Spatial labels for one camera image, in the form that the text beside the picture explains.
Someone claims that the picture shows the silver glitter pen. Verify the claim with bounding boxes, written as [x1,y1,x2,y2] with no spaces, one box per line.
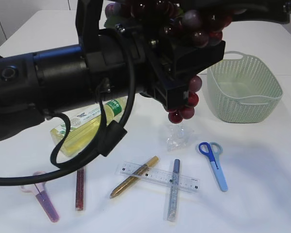
[167,159,180,222]

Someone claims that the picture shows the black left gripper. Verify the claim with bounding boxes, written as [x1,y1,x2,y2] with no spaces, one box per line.
[76,0,291,109]

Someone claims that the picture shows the green woven plastic basket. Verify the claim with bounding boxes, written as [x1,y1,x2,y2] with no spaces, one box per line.
[207,51,283,124]

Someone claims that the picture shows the clear plastic ruler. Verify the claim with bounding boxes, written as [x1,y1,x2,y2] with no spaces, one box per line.
[116,162,200,193]

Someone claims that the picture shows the pink scissors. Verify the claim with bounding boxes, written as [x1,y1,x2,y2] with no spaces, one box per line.
[20,182,60,223]

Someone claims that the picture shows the clear plastic sheet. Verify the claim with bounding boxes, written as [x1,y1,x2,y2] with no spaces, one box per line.
[164,123,194,151]

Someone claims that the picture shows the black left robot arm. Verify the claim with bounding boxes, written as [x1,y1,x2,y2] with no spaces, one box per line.
[0,0,291,141]

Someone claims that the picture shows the red glitter pen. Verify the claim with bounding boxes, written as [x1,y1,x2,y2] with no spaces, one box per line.
[75,167,85,211]

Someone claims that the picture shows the yellow tea bottle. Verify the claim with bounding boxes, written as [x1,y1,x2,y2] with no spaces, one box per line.
[60,97,127,157]

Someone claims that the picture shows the dark red grape bunch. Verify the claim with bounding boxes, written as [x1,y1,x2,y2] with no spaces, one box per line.
[104,0,249,124]

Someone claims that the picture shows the blue scissors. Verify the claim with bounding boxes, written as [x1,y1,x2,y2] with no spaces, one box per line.
[197,142,228,192]

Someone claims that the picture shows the gold glitter pen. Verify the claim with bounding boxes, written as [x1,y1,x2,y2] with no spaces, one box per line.
[109,156,159,199]

